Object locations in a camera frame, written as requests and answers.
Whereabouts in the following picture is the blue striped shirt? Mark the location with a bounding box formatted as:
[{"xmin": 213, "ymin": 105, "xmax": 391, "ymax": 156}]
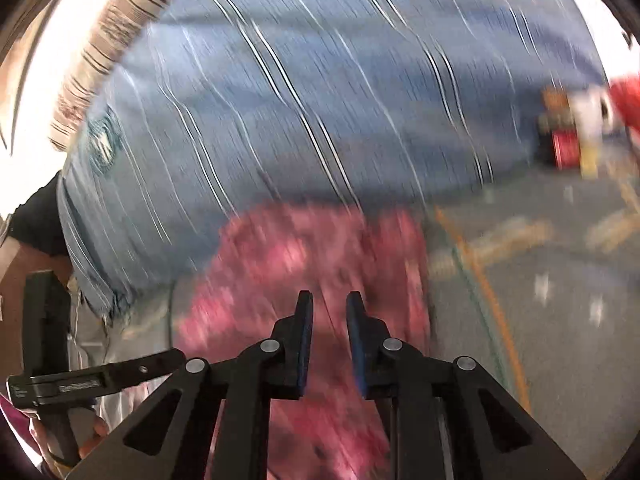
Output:
[{"xmin": 56, "ymin": 0, "xmax": 607, "ymax": 322}]

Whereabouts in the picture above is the purple cloth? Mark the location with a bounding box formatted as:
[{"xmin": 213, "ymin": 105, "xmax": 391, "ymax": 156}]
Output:
[{"xmin": 0, "ymin": 392, "xmax": 33, "ymax": 443}]

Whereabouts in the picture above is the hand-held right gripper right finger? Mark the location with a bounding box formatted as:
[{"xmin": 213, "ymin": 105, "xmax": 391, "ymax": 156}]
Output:
[{"xmin": 346, "ymin": 290, "xmax": 586, "ymax": 480}]

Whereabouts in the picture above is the white cloth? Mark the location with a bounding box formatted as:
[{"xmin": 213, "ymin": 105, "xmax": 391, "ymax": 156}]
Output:
[{"xmin": 555, "ymin": 0, "xmax": 640, "ymax": 86}]

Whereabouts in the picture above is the person's left hand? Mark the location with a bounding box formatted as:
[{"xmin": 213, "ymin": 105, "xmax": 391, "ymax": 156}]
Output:
[{"xmin": 70, "ymin": 406, "xmax": 109, "ymax": 461}]

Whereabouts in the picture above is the small red box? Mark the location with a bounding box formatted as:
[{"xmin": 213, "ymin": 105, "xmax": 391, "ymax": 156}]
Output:
[{"xmin": 551, "ymin": 131, "xmax": 582, "ymax": 169}]

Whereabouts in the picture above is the person's left forearm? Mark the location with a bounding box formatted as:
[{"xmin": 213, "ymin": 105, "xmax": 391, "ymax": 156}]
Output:
[{"xmin": 0, "ymin": 240, "xmax": 75, "ymax": 313}]

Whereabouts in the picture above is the grey patterned bed sheet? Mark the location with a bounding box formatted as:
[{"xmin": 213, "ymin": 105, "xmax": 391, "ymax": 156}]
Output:
[{"xmin": 425, "ymin": 125, "xmax": 640, "ymax": 476}]

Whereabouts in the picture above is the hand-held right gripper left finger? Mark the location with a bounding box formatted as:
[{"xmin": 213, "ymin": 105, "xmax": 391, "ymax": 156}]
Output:
[{"xmin": 67, "ymin": 290, "xmax": 315, "ymax": 480}]

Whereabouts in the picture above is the pink patterned cloth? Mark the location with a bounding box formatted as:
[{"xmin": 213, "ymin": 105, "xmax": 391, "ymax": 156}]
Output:
[{"xmin": 175, "ymin": 204, "xmax": 435, "ymax": 480}]

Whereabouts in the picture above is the person's black sleeve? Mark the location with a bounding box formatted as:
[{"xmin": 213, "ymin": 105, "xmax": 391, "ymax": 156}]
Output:
[{"xmin": 9, "ymin": 172, "xmax": 72, "ymax": 260}]

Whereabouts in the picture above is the light grey cloth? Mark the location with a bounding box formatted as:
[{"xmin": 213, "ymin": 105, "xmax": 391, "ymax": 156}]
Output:
[{"xmin": 67, "ymin": 277, "xmax": 178, "ymax": 433}]

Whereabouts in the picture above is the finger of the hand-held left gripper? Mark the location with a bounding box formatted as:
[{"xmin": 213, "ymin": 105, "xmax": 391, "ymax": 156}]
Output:
[{"xmin": 99, "ymin": 348, "xmax": 187, "ymax": 396}]

